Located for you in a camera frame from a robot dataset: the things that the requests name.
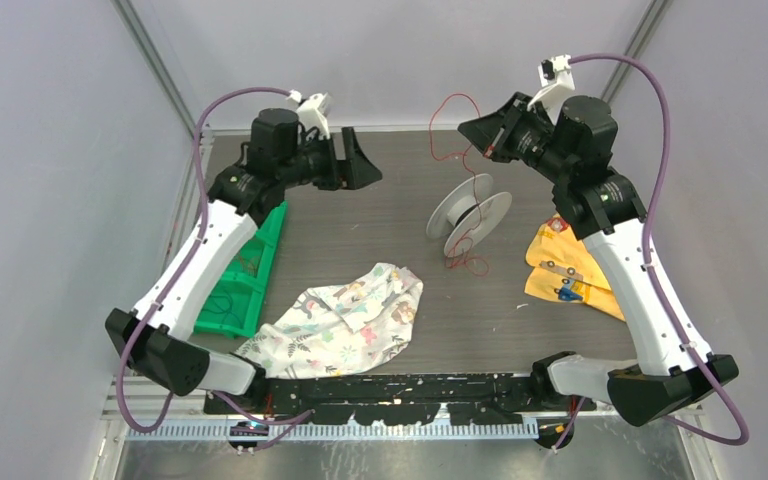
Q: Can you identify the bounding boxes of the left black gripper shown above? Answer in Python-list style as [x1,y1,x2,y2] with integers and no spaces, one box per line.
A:
[280,128,383,192]

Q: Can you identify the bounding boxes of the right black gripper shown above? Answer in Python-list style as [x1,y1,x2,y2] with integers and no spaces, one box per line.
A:
[458,91,573,183]

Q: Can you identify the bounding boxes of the grey plastic spool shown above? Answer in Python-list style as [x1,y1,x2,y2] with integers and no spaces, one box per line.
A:
[425,173,513,259]

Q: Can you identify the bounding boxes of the red wire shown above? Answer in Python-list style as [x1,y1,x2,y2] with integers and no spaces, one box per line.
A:
[428,92,491,278]

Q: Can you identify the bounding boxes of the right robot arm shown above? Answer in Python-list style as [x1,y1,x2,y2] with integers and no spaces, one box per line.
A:
[458,93,739,426]

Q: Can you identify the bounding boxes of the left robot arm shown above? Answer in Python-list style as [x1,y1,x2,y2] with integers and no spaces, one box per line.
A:
[105,108,382,414]

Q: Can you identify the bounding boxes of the yellow patterned cloth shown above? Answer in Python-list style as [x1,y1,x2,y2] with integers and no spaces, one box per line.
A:
[524,214,624,321]

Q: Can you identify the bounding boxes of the white patterned cloth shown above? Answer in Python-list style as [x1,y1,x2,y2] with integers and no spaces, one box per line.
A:
[236,263,424,380]

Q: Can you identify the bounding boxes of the green three-compartment bin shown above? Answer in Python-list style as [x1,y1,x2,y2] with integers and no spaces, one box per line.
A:
[194,203,288,339]

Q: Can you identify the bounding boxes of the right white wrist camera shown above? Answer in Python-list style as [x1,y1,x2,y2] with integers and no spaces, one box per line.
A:
[527,55,576,112]

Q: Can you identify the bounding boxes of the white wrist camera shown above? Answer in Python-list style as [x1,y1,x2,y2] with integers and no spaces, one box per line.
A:
[527,55,576,112]
[286,90,332,139]

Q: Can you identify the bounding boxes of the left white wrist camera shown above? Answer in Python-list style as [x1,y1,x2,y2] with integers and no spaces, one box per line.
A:
[286,90,332,139]

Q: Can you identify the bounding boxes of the brown wire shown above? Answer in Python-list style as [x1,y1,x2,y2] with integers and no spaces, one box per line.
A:
[238,248,267,276]

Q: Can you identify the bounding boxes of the dark blue wire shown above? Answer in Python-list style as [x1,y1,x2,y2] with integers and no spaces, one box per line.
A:
[199,288,247,329]

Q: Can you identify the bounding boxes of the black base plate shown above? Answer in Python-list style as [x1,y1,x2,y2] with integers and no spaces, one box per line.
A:
[203,372,597,427]

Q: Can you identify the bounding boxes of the aluminium frame rail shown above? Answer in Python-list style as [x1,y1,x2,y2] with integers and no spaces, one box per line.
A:
[100,370,703,421]

